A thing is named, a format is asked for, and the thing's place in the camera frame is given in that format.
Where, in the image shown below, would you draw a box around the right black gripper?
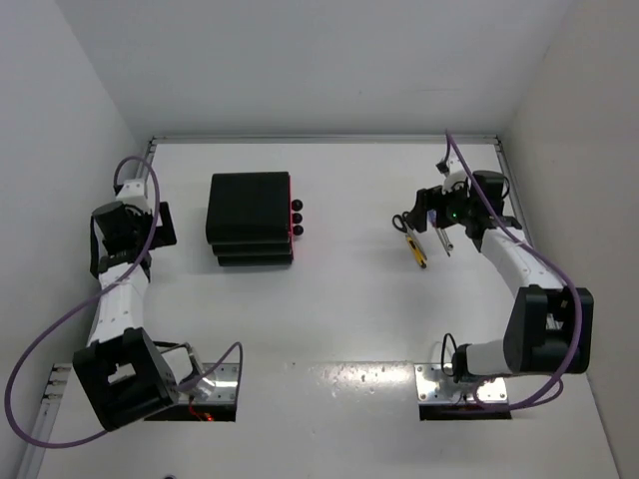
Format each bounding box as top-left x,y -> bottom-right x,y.
406,177 -> 476,234

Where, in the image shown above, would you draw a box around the black handled scissors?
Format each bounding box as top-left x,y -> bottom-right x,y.
391,214 -> 427,262

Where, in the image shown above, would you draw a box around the yellow utility knife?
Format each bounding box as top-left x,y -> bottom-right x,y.
405,236 -> 427,269

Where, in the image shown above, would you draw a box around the black drawer cabinet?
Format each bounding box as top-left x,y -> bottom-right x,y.
205,172 -> 293,267

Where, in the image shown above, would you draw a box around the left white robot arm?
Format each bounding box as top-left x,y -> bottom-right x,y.
72,199 -> 202,431

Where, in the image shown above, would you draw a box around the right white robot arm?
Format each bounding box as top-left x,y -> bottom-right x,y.
401,171 -> 594,382

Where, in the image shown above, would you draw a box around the blue handled screwdriver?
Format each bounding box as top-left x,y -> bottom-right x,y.
428,210 -> 438,230

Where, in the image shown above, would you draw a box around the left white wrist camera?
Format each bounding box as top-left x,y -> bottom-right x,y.
116,180 -> 151,213

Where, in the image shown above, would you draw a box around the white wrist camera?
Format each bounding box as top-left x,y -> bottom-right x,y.
436,156 -> 468,195
116,180 -> 151,213

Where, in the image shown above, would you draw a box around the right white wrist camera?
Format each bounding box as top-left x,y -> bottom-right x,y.
436,156 -> 468,195

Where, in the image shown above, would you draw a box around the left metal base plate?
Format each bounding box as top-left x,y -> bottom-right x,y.
179,363 -> 241,406

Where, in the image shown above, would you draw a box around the metal base plate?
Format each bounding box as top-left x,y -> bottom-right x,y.
414,363 -> 508,406
179,363 -> 241,406

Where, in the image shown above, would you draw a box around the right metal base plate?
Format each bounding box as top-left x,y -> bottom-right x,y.
414,363 -> 508,406

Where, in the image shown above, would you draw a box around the aluminium rail frame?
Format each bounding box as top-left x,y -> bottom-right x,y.
14,132 -> 570,479

